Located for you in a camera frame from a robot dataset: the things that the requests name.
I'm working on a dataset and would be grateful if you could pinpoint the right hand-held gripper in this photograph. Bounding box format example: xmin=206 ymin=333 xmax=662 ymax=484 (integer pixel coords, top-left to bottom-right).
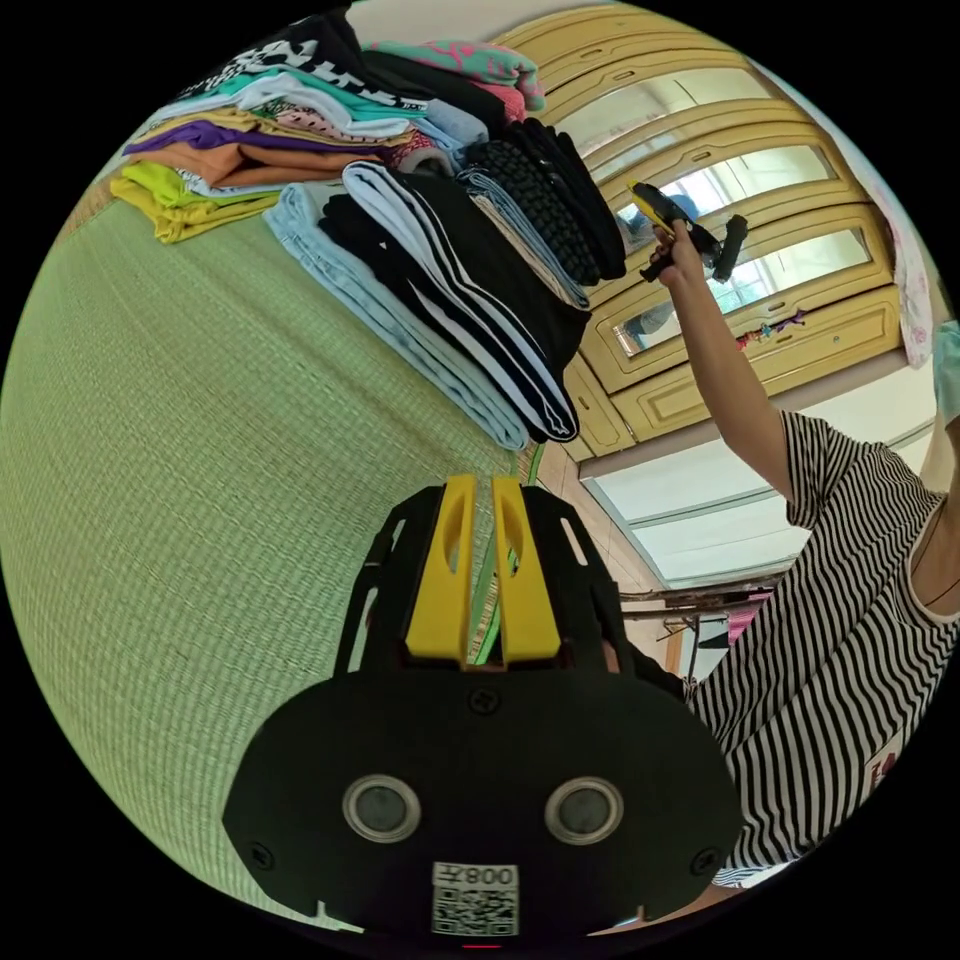
xmin=628 ymin=181 xmax=727 ymax=285

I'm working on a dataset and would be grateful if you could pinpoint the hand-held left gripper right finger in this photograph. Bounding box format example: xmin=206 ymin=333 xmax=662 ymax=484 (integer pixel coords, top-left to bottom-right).
xmin=491 ymin=476 xmax=562 ymax=670

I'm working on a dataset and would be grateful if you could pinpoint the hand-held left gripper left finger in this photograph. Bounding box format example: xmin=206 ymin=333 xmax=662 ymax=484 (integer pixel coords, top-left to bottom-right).
xmin=403 ymin=473 xmax=478 ymax=671

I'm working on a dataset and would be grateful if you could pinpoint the person's right forearm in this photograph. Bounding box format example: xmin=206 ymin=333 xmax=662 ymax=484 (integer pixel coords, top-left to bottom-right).
xmin=667 ymin=273 xmax=798 ymax=502

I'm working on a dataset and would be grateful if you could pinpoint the person's right hand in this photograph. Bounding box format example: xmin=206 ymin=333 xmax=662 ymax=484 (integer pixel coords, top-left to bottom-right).
xmin=650 ymin=221 xmax=711 ymax=292

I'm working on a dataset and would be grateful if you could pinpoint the pile of clothes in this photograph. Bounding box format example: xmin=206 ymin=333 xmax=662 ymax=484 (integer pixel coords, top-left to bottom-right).
xmin=110 ymin=14 xmax=628 ymax=453

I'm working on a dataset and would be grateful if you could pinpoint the yellow cupboard with mirror doors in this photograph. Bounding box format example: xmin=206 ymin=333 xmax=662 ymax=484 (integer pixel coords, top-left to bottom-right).
xmin=487 ymin=11 xmax=906 ymax=463

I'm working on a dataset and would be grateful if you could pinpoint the pale floral curtain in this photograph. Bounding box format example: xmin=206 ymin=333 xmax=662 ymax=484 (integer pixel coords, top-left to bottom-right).
xmin=873 ymin=191 xmax=940 ymax=370

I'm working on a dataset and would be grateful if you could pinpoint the person's body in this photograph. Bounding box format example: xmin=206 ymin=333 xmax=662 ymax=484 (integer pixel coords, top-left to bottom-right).
xmin=678 ymin=320 xmax=960 ymax=890

